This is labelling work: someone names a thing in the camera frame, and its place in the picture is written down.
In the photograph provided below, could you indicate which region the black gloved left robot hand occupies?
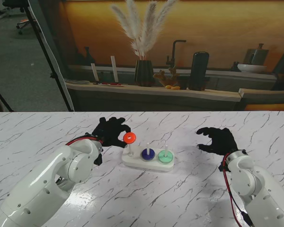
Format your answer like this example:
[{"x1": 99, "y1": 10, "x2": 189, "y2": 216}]
[{"x1": 91, "y1": 117, "x2": 132, "y2": 149}]

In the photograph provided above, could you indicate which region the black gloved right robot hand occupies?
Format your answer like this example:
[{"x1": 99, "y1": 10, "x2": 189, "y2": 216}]
[{"x1": 195, "y1": 127, "x2": 240, "y2": 157}]

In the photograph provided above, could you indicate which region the small orange ring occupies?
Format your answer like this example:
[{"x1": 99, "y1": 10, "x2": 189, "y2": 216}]
[{"x1": 123, "y1": 132, "x2": 137, "y2": 144}]

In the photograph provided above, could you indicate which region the medium purple ring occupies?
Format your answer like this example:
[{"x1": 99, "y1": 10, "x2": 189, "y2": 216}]
[{"x1": 141, "y1": 148, "x2": 156, "y2": 160}]

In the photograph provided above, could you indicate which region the large green ring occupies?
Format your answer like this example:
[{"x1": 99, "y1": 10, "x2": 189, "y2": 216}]
[{"x1": 158, "y1": 150, "x2": 175, "y2": 164}]

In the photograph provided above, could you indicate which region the white Hanoi base with rods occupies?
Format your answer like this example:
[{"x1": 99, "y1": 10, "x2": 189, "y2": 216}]
[{"x1": 122, "y1": 143, "x2": 175, "y2": 173}]

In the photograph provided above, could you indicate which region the black backdrop stand pole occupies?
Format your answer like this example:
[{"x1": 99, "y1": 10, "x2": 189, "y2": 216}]
[{"x1": 21, "y1": 0, "x2": 74, "y2": 112}]

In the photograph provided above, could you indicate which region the black stand leg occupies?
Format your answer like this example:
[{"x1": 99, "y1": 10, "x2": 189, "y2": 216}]
[{"x1": 0, "y1": 80, "x2": 14, "y2": 112}]

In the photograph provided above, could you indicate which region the printed kitchen backdrop banner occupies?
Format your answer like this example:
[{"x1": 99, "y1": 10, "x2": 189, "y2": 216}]
[{"x1": 23, "y1": 0, "x2": 284, "y2": 112}]

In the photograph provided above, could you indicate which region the black office chair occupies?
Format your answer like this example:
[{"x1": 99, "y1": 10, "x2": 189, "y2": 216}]
[{"x1": 1, "y1": 0, "x2": 33, "y2": 35}]

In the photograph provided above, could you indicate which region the red cable on left arm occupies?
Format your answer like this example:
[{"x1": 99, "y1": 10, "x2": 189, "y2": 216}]
[{"x1": 65, "y1": 136, "x2": 102, "y2": 146}]

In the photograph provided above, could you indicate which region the red cable on arm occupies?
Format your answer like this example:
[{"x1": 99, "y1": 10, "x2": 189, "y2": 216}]
[
  {"x1": 65, "y1": 136, "x2": 102, "y2": 146},
  {"x1": 222, "y1": 153, "x2": 254, "y2": 227}
]

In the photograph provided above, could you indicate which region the red cable on right arm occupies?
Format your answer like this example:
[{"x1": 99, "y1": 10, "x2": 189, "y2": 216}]
[{"x1": 222, "y1": 153, "x2": 254, "y2": 227}]

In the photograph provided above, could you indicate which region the white desk frame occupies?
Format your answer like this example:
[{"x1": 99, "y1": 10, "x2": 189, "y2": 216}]
[{"x1": 0, "y1": 0, "x2": 11, "y2": 24}]

